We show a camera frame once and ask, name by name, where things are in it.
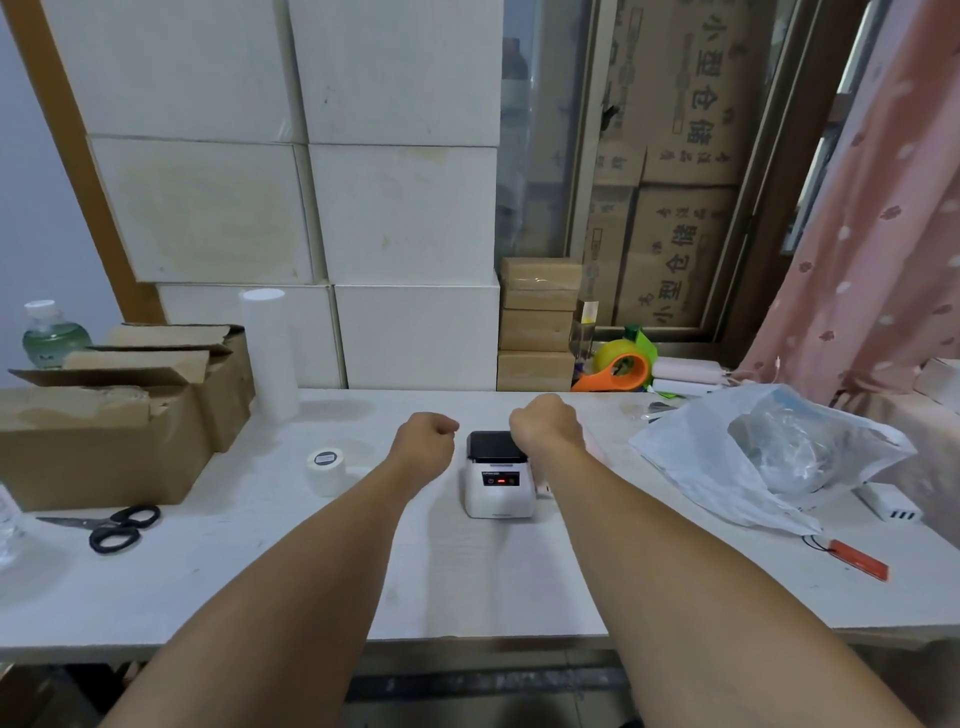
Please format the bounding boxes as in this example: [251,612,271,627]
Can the large printed cardboard box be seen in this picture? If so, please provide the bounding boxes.
[596,0,781,189]
[581,183,740,329]

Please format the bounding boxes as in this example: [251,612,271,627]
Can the black scissors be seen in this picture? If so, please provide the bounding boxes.
[35,504,163,557]

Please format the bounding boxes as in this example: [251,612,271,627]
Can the small white label roll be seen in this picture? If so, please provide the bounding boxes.
[305,447,351,498]

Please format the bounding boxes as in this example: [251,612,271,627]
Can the orange wooden beam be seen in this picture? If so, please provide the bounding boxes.
[3,0,168,326]

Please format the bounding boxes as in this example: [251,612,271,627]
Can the red tag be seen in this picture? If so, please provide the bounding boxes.
[801,534,891,583]

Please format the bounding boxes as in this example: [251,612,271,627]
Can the person's left forearm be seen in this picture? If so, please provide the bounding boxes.
[99,459,451,728]

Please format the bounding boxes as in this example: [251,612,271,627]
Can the white power strip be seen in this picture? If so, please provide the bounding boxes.
[852,481,924,525]

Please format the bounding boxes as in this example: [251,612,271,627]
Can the open brown cardboard box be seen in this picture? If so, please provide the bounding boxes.
[0,323,257,513]

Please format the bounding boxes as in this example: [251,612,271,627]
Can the pink roll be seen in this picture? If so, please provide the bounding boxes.
[651,357,733,388]

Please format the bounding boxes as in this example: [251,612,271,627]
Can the person's right hand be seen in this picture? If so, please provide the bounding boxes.
[509,393,588,463]

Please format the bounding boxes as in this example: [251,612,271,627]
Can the white plastic bag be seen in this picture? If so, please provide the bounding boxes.
[629,383,918,538]

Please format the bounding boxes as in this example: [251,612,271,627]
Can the person's left hand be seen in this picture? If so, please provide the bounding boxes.
[386,411,460,490]

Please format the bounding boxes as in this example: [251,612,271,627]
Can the tall white paper roll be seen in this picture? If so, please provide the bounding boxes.
[239,288,302,423]

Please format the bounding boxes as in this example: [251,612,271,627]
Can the window frame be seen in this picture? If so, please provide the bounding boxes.
[566,0,871,345]

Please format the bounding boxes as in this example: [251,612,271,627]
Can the clear plastic container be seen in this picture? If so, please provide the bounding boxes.
[0,482,25,569]

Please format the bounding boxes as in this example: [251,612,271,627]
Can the pink patterned curtain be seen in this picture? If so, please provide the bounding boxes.
[733,0,960,410]

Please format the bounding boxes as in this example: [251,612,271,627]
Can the orange tape dispenser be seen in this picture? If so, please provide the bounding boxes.
[570,325,660,394]

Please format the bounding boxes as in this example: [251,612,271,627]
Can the small clear glass bottle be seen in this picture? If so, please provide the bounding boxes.
[568,299,603,363]

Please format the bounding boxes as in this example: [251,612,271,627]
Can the person's right forearm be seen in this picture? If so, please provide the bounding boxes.
[529,444,925,728]

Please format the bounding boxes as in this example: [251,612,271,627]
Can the stack of white boxes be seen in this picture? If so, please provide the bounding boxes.
[41,0,505,392]

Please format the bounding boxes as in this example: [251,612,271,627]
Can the white label printer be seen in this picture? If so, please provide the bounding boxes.
[462,430,538,521]

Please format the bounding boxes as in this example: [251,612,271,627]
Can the green water bottle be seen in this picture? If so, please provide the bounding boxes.
[21,299,93,371]

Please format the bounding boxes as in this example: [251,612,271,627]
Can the small brown cardboard box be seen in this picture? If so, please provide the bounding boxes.
[499,257,585,293]
[496,350,577,393]
[498,308,576,354]
[501,288,581,312]

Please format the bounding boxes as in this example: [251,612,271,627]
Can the white box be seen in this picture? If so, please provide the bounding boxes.
[912,357,960,415]

